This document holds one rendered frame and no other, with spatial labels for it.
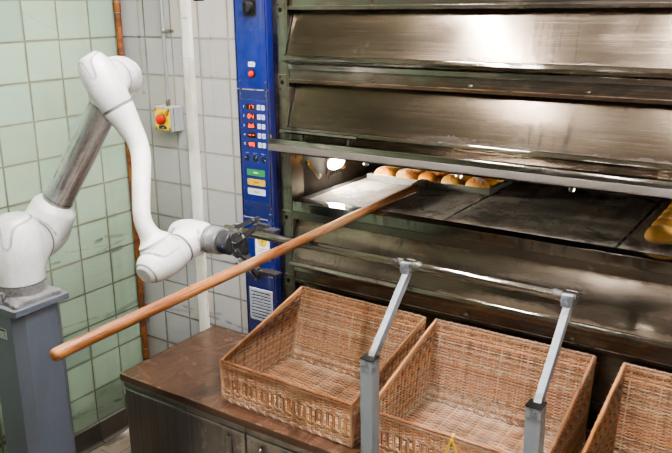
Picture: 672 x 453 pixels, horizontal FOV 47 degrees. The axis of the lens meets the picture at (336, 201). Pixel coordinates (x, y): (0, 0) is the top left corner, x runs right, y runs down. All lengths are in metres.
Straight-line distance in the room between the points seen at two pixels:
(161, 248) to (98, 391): 1.43
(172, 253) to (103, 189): 1.12
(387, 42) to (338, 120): 0.34
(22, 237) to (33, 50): 0.90
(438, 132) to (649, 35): 0.70
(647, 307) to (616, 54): 0.75
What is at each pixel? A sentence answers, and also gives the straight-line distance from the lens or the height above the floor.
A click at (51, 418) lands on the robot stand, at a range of 2.82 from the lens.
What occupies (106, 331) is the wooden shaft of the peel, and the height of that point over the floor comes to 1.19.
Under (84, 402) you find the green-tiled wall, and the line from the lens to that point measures 3.66.
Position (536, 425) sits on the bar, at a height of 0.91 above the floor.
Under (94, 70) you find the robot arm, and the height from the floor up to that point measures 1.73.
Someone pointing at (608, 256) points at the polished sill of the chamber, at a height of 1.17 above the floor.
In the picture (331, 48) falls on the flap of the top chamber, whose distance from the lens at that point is 2.72.
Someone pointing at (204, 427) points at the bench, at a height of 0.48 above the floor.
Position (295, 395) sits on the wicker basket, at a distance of 2.54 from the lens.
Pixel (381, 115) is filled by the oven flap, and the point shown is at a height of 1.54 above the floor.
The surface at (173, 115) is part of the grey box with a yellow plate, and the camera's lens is 3.20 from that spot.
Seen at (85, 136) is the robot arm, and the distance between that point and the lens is 2.65.
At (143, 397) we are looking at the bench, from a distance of 3.01.
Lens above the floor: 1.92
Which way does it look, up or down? 15 degrees down
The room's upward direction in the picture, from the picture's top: 1 degrees counter-clockwise
